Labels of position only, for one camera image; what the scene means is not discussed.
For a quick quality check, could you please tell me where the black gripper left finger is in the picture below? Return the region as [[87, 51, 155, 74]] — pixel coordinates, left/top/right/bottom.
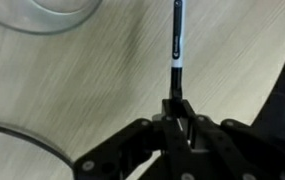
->
[[73, 99, 196, 180]]

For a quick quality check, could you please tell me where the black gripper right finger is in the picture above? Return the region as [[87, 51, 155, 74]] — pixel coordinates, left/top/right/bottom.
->
[[175, 99, 285, 180]]

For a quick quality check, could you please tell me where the black and white marker pen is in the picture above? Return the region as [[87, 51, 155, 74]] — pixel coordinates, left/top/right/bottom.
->
[[169, 0, 185, 101]]

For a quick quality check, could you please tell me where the thin black cable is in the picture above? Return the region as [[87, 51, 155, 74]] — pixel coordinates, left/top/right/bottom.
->
[[0, 120, 75, 169]]

